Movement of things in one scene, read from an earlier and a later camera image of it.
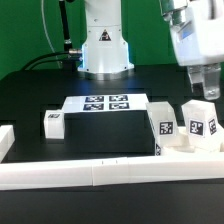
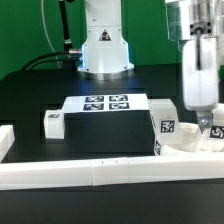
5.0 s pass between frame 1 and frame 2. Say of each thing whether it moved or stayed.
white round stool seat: moved
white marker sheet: stayed
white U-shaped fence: stayed
